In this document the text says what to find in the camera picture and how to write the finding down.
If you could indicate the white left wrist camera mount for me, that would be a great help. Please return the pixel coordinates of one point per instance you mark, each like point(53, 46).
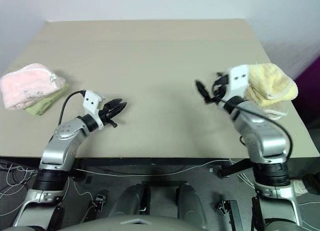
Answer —
point(90, 102)

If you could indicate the dark grey rounded shape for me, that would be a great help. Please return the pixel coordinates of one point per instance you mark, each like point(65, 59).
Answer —
point(130, 202)
point(191, 203)

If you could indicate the black table frame rail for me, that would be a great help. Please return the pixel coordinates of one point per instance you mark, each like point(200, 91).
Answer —
point(150, 162)

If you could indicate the grey rounded robot body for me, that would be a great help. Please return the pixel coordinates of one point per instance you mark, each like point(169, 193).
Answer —
point(130, 224)

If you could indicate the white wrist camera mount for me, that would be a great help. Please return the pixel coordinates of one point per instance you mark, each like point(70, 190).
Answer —
point(238, 83)
point(90, 102)

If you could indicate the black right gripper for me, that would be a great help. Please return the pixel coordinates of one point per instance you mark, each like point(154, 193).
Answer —
point(223, 86)

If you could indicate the pale yellow towel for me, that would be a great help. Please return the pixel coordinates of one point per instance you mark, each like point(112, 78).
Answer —
point(272, 86)

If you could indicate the green folded towel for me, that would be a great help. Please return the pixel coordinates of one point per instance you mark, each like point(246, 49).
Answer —
point(42, 106)

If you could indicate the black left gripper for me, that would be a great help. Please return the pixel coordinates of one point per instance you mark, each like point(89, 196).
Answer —
point(107, 112)

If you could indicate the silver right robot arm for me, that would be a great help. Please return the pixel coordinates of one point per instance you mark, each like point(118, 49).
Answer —
point(267, 138)

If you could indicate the black metal floor clamp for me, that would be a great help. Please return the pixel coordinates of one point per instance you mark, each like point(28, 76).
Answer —
point(99, 201)
point(226, 207)

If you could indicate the pink folded towel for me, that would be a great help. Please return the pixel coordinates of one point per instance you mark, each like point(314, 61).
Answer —
point(25, 86)

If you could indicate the black table frame bracket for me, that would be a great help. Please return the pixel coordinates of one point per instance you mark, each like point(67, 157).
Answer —
point(233, 168)

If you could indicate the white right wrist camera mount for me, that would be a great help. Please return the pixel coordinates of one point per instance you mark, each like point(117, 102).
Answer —
point(238, 83)

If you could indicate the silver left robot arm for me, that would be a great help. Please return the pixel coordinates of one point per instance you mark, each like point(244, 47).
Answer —
point(60, 146)

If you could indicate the dark rounded object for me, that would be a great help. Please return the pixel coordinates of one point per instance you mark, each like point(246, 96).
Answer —
point(312, 184)

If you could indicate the purple panel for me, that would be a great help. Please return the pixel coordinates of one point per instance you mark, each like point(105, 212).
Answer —
point(310, 96)

